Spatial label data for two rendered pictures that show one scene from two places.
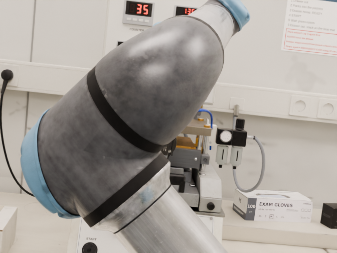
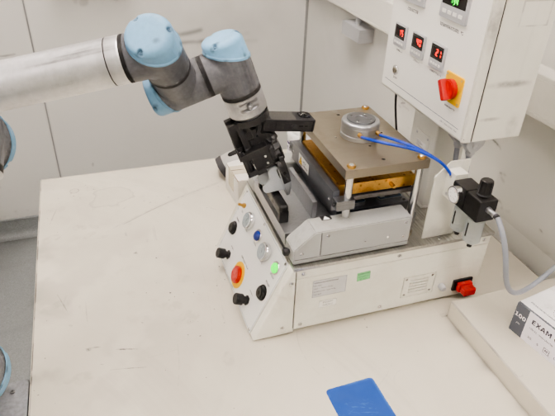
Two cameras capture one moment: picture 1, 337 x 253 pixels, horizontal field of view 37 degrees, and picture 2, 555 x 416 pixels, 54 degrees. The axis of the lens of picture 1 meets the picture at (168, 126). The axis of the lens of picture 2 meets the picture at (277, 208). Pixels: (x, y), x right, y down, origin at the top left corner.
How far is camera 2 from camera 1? 1.30 m
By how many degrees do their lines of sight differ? 73
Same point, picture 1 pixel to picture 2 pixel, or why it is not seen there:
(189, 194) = (281, 227)
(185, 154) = (324, 187)
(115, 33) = (397, 12)
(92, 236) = (239, 218)
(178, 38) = not seen: outside the picture
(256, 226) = (493, 342)
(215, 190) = (300, 239)
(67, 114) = not seen: outside the picture
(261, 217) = (531, 341)
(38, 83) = not seen: hidden behind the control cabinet
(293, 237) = (523, 394)
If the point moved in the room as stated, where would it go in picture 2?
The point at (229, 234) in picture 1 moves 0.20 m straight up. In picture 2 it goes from (460, 323) to (482, 249)
